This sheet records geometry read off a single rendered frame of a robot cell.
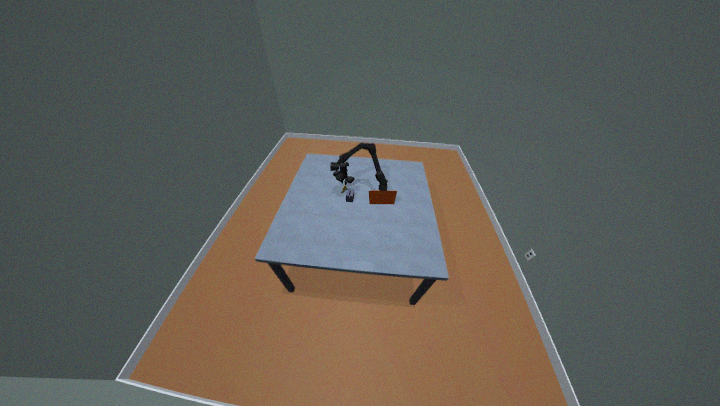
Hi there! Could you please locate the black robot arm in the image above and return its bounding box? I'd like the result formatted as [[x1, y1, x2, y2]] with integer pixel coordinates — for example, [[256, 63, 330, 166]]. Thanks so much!
[[330, 142, 388, 191]]

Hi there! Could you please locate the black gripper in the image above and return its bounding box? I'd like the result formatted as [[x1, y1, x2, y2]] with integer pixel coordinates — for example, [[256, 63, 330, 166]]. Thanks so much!
[[333, 170, 354, 185]]

